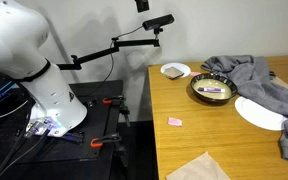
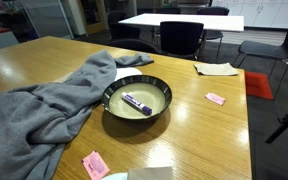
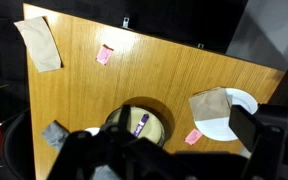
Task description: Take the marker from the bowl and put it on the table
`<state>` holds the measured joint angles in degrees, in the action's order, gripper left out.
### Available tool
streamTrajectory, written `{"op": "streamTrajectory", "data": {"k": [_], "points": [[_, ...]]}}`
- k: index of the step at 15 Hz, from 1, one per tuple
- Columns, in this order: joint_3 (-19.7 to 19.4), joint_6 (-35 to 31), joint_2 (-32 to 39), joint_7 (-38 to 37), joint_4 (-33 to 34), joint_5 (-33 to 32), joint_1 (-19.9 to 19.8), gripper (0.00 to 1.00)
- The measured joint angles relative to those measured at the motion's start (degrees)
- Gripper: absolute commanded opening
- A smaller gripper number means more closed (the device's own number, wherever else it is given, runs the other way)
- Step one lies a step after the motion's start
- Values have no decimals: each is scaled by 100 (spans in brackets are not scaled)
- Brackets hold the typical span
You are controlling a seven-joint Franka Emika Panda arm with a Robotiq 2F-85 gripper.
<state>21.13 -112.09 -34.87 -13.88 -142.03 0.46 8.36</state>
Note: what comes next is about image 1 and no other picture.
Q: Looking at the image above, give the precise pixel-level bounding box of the purple white marker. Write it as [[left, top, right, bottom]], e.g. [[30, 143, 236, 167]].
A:
[[197, 87, 226, 93]]

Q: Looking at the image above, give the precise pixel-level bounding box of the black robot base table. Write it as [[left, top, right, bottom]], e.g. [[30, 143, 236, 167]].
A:
[[0, 80, 123, 180]]

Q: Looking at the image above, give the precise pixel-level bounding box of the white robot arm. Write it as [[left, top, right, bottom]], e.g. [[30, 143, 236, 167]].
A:
[[0, 0, 87, 137]]

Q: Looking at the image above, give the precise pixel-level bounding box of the dark rimmed cream bowl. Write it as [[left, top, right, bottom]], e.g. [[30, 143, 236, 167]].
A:
[[190, 73, 237, 104]]

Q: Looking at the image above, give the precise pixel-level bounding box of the orange black clamp rear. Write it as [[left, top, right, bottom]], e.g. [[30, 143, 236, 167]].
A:
[[102, 95, 125, 104]]

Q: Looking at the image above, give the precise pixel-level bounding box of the orange black clamp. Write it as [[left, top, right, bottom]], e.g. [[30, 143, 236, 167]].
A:
[[90, 133, 122, 148], [102, 95, 125, 104]]

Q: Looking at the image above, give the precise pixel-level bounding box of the brown square sponge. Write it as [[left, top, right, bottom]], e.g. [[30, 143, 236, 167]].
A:
[[164, 67, 183, 79]]

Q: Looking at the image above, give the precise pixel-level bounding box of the pink sticky note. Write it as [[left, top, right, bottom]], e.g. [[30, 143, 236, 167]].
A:
[[167, 117, 182, 127]]

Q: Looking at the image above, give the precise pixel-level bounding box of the small white plate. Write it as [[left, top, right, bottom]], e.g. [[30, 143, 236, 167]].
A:
[[160, 63, 191, 78]]

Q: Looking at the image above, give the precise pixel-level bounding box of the pink packet near plate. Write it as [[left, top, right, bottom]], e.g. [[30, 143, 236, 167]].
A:
[[190, 72, 201, 76]]

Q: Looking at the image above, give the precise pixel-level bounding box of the orange black clamp front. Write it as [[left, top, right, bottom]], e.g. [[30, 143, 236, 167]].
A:
[[90, 133, 122, 148]]

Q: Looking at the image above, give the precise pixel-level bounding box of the beige paper napkin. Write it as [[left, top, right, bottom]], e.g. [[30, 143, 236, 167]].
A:
[[166, 152, 231, 180]]

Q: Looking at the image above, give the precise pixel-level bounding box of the grey sweatshirt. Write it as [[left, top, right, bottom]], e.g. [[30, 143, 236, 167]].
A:
[[201, 55, 288, 161]]

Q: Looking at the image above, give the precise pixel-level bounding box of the white oval plate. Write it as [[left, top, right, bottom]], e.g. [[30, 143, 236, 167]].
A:
[[235, 97, 287, 131]]

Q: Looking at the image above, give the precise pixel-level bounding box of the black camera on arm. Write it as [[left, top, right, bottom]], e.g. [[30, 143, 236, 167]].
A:
[[142, 14, 175, 31]]

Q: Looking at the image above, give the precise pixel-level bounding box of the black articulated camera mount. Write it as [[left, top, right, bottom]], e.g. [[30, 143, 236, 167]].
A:
[[58, 28, 163, 70]]

